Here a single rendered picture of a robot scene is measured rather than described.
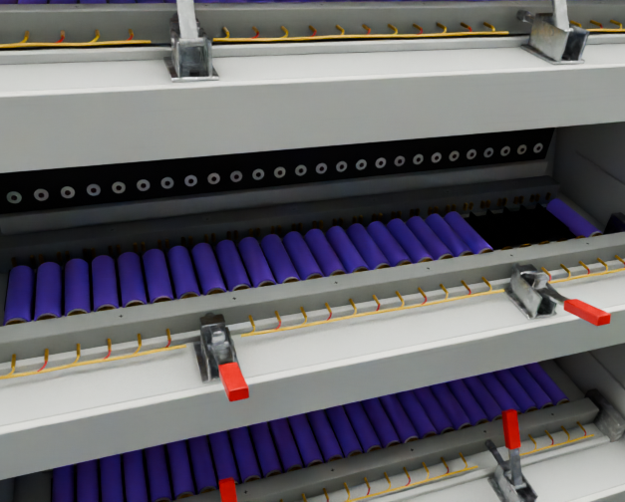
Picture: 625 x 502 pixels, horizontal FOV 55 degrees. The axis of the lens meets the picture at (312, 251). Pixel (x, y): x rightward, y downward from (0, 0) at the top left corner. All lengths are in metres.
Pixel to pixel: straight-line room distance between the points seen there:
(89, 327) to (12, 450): 0.09
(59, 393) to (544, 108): 0.39
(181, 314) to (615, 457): 0.48
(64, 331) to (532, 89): 0.37
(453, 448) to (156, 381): 0.32
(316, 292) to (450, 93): 0.18
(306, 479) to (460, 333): 0.20
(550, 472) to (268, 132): 0.45
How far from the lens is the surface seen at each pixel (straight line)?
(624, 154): 0.67
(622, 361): 0.71
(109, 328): 0.44
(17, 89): 0.37
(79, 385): 0.44
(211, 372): 0.43
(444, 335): 0.48
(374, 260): 0.51
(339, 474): 0.59
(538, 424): 0.68
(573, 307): 0.49
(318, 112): 0.39
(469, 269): 0.52
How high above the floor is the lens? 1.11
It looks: 19 degrees down
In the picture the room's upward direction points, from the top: 2 degrees counter-clockwise
